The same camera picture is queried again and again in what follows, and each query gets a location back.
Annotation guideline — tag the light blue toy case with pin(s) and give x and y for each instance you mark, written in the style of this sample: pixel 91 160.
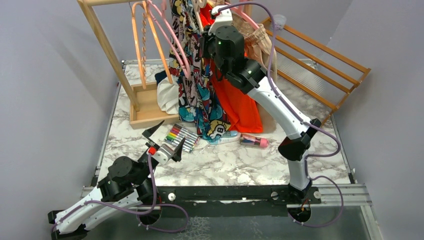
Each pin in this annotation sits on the light blue toy case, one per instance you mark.
pixel 227 137

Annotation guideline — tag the beige shorts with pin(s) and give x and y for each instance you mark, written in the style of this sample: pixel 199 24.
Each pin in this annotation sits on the beige shorts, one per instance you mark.
pixel 251 116

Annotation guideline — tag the pack of coloured markers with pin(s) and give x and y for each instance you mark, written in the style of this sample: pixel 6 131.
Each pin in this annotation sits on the pack of coloured markers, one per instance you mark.
pixel 178 134

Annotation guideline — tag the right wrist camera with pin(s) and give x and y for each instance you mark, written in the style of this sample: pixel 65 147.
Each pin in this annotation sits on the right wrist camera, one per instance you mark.
pixel 222 17

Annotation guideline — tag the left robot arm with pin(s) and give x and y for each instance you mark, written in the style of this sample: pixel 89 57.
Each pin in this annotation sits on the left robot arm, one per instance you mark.
pixel 129 187

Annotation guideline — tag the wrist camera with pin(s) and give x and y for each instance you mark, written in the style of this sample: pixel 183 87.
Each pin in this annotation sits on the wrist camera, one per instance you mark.
pixel 162 155
pixel 222 17

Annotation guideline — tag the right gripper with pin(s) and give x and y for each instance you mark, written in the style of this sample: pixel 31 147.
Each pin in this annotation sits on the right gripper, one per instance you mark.
pixel 206 38

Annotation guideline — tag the pink white navy garment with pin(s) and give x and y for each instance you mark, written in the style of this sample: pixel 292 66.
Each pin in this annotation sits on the pink white navy garment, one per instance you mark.
pixel 167 93

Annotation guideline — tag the wooden clothes rack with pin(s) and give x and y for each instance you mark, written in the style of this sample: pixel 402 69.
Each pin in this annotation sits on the wooden clothes rack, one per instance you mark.
pixel 143 110

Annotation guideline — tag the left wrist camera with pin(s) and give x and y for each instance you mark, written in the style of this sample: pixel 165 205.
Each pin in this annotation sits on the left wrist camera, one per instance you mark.
pixel 162 155

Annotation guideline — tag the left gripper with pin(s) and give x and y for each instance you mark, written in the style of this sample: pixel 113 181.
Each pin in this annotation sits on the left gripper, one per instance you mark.
pixel 149 133

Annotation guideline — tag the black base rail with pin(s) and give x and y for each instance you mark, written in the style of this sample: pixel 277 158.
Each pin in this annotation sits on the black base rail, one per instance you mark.
pixel 231 201

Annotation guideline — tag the wooden slatted shelf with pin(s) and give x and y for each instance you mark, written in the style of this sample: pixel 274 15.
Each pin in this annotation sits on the wooden slatted shelf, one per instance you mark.
pixel 315 69

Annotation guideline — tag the orange shorts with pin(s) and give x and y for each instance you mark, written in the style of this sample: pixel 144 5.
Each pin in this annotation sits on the orange shorts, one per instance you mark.
pixel 224 90

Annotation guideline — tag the cream hanger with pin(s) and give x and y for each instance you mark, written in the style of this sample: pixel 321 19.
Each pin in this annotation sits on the cream hanger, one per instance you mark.
pixel 195 6

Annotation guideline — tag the pink hanger right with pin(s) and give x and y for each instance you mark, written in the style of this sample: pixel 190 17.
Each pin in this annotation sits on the pink hanger right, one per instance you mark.
pixel 242 16

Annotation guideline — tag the comic print shorts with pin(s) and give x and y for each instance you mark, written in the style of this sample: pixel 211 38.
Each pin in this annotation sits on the comic print shorts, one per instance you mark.
pixel 197 99

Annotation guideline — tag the clear plastic cup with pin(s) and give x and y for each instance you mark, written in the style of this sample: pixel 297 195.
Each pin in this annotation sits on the clear plastic cup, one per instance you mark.
pixel 279 22

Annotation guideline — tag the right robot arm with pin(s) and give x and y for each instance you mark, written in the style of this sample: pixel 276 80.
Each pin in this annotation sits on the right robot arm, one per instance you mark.
pixel 224 46

